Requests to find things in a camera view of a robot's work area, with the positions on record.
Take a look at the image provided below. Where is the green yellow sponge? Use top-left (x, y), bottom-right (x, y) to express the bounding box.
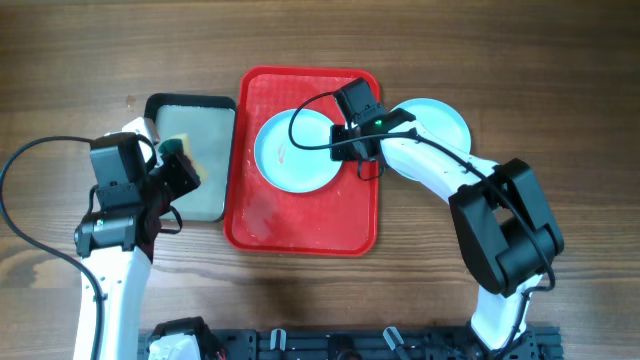
top-left (157, 133), bottom-right (208, 182)

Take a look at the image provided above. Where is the light blue plate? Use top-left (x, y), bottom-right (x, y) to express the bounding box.
top-left (254, 109), bottom-right (342, 193)

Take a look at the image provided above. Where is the turquoise plate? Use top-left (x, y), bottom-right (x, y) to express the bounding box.
top-left (385, 98), bottom-right (472, 181)

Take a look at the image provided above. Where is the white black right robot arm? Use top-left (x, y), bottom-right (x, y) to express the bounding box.
top-left (329, 120), bottom-right (564, 359)

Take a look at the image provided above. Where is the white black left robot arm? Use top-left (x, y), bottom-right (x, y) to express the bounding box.
top-left (73, 132), bottom-right (202, 359)

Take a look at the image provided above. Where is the black water tray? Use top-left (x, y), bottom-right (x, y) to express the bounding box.
top-left (144, 93), bottom-right (236, 222)

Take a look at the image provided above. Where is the red plastic tray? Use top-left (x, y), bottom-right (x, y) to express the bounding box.
top-left (224, 66), bottom-right (381, 256)

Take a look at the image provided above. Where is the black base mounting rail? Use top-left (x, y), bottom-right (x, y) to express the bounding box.
top-left (137, 316), bottom-right (565, 360)

